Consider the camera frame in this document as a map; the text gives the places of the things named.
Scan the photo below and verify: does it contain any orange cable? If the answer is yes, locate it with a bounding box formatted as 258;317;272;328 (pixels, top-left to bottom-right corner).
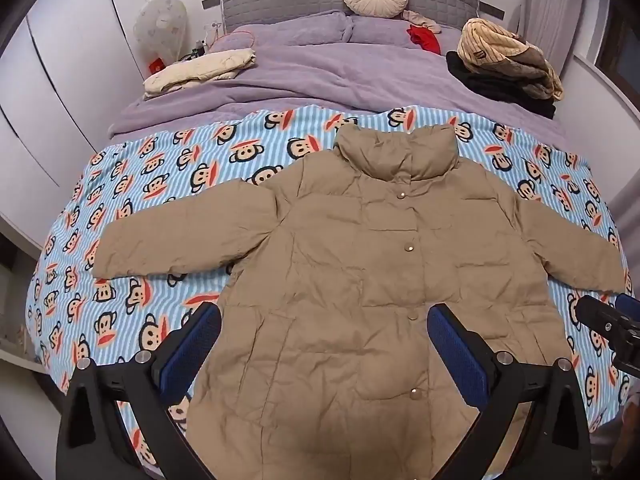
207;25;257;54

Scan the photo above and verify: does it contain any covered standing fan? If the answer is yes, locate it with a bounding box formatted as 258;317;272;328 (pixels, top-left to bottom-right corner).
134;0;188;68

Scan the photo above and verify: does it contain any purple duvet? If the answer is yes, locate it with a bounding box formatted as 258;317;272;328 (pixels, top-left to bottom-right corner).
107;47;568;138

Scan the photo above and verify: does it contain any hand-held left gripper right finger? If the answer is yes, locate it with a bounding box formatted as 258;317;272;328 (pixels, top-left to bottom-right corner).
426;302;593;480

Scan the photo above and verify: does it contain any brown folded garment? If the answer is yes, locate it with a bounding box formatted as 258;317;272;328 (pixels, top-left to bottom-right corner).
500;45;565;102

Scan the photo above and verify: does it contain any dark framed window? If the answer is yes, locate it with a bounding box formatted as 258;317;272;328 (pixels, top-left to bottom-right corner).
595;5;640;86

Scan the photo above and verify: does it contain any purple pillow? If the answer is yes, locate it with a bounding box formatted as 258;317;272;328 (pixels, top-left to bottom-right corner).
350;15;463;55
207;10;352;55

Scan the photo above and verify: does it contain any white wardrobe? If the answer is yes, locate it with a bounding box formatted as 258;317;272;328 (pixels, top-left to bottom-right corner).
0;0;151;256

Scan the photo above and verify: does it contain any cream folded jacket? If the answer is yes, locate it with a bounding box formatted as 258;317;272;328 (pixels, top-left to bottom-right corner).
142;47;258;101

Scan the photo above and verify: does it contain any small beige cloth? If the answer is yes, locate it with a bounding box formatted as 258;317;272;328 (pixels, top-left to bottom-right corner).
402;9;443;34

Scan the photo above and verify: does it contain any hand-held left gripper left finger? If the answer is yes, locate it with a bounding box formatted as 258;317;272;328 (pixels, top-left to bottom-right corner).
55;301;223;480

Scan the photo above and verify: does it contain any black folded garment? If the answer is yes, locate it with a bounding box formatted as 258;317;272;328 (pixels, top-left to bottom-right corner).
446;51;557;120

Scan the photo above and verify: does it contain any monkey print striped blanket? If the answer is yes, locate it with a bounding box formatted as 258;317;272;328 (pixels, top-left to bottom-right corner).
27;105;633;480

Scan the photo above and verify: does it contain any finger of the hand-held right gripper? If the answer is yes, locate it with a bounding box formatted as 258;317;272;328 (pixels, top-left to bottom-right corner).
573;294;619;334
614;293;640;319

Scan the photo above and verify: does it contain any pale curtain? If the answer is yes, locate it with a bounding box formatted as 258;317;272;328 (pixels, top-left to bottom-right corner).
520;0;608;61

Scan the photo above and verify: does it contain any red cloth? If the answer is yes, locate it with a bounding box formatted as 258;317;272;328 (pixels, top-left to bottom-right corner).
406;24;442;56

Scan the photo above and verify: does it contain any tan puffer jacket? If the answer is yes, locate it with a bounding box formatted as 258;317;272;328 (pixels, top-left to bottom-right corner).
92;124;628;480

